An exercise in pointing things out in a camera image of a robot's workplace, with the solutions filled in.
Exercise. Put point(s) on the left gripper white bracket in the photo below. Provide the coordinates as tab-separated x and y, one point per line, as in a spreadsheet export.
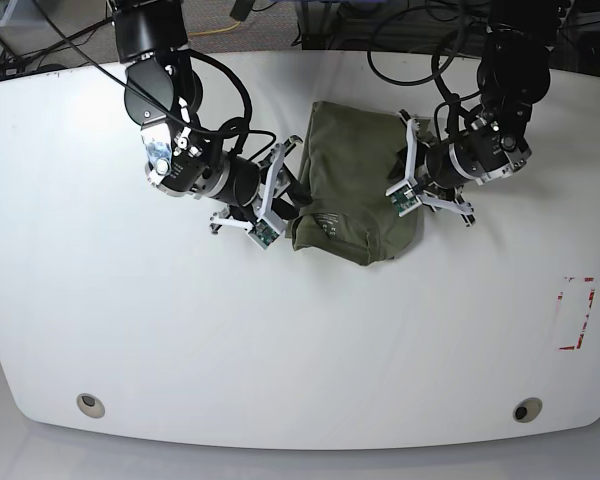
415	190

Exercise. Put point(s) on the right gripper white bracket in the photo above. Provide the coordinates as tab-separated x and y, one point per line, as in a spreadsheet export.
258	197

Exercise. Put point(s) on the olive green T-shirt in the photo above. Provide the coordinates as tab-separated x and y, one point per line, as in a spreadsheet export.
347	163

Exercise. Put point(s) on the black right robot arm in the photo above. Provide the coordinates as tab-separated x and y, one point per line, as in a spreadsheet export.
163	93

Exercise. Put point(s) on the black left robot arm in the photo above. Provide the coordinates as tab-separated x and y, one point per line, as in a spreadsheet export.
486	142

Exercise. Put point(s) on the red tape rectangle marking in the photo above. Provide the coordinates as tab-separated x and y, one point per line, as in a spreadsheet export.
573	308

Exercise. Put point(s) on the right table grommet hole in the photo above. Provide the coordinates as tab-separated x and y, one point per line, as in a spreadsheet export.
527	410

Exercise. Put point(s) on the table grommet hole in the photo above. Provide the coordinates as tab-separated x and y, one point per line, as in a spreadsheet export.
90	406
527	410

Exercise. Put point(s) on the left table grommet hole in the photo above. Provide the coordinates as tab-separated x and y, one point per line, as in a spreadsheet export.
90	406

